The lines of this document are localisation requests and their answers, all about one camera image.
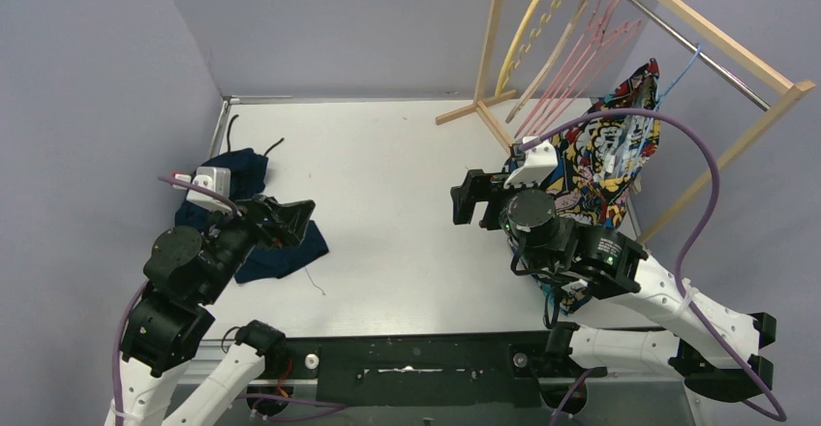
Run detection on navy blue shorts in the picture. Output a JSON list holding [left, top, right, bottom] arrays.
[[174, 147, 331, 286]]

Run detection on pink wire hanger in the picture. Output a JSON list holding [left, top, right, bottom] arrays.
[[514, 0, 641, 138], [515, 19, 642, 137]]

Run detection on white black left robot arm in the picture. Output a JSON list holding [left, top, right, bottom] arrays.
[[106, 195, 316, 425]]

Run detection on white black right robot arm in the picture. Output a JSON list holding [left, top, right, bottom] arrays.
[[450, 169, 776, 403]]

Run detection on colourful comic print shorts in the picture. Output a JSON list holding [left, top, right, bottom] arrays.
[[502, 58, 662, 317]]

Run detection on yellow plastic hanger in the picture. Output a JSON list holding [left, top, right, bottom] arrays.
[[494, 0, 564, 96]]

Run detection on beige wooden hanger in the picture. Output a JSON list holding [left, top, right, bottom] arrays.
[[504, 0, 588, 123]]

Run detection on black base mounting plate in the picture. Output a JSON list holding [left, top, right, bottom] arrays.
[[261, 330, 584, 408]]

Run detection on metal rack rod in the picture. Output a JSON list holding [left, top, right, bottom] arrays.
[[629, 0, 793, 110]]

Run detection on wooden clothes rack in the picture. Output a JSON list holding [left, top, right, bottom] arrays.
[[435, 0, 815, 244]]

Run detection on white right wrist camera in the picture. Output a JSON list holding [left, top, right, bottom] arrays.
[[503, 136, 558, 189]]

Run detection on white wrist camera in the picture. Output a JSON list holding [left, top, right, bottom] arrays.
[[172, 167, 231, 213], [503, 136, 558, 189]]

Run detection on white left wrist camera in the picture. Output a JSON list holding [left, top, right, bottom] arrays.
[[172, 167, 231, 213]]

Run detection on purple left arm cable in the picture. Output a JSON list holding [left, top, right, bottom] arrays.
[[111, 174, 240, 426]]

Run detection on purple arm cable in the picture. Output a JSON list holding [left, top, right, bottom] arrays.
[[111, 174, 240, 426], [516, 107, 788, 423]]

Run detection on blue wire hanger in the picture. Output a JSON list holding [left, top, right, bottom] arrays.
[[630, 43, 702, 173]]

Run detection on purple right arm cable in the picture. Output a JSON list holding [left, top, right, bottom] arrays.
[[516, 107, 788, 423]]

